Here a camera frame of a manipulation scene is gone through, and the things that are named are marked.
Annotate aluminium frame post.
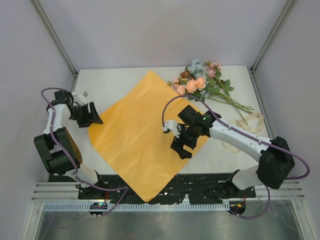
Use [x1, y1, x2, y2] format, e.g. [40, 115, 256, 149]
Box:
[250, 0, 297, 74]
[30, 0, 78, 77]

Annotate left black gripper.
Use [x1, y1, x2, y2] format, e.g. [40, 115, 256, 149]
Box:
[69, 102, 103, 128]

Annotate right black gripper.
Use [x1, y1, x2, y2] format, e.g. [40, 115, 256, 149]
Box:
[170, 123, 199, 160]

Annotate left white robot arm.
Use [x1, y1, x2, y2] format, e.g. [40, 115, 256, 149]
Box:
[33, 87, 107, 199]

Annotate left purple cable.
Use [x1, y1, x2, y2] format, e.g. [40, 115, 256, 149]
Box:
[39, 87, 131, 218]

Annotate left aluminium frame post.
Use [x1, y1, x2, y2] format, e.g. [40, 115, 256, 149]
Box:
[30, 0, 78, 77]

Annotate fake flower bouquet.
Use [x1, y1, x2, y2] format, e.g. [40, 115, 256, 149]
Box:
[167, 58, 254, 116]

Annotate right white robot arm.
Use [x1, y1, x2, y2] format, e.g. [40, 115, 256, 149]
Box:
[162, 105, 295, 198]

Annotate right aluminium frame post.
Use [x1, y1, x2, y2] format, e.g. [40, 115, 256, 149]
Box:
[250, 0, 297, 74]

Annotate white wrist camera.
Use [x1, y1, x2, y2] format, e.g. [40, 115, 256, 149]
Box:
[71, 91, 89, 106]
[162, 120, 179, 136]

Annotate orange wrapping paper sheet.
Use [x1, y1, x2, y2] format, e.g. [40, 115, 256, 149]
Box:
[88, 68, 208, 202]

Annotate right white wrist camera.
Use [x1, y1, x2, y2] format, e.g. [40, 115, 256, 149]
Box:
[162, 120, 179, 136]

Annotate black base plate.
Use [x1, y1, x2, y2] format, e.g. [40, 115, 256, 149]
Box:
[47, 172, 258, 205]

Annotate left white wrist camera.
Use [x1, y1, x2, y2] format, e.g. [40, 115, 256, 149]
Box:
[71, 91, 89, 106]

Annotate cream ribbon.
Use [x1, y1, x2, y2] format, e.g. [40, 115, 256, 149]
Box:
[221, 112, 264, 154]

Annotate white slotted cable duct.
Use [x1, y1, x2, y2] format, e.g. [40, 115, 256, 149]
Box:
[42, 201, 230, 213]

